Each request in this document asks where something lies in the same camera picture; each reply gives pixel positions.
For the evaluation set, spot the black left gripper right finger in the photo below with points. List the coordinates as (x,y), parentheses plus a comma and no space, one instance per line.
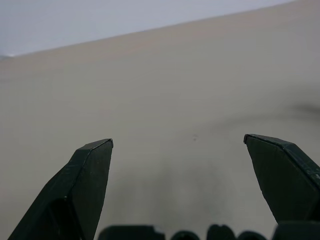
(280,180)

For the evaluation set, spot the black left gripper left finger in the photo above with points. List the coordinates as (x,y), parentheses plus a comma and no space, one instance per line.
(82,190)

